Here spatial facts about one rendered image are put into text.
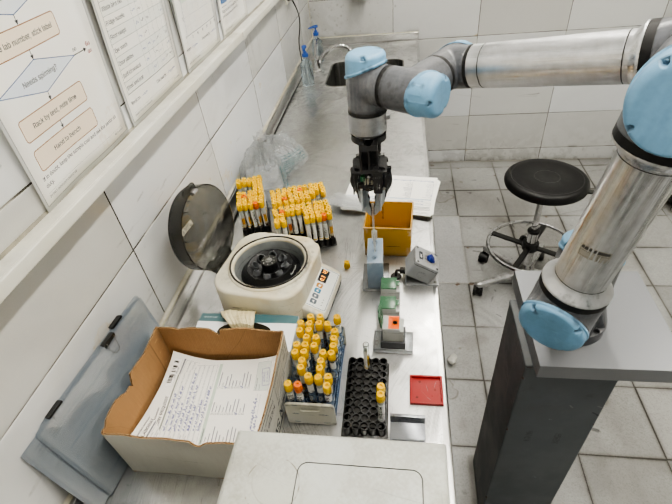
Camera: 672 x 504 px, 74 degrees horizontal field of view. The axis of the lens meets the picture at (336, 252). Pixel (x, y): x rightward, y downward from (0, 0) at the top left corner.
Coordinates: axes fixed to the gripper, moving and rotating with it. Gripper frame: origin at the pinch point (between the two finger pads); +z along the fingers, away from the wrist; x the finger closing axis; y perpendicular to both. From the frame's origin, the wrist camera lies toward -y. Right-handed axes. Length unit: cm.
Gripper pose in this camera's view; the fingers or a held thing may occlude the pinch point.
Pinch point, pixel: (372, 208)
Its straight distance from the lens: 104.6
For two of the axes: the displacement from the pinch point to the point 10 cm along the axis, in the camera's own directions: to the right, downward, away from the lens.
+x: 9.9, -0.2, -1.2
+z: 0.9, 7.6, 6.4
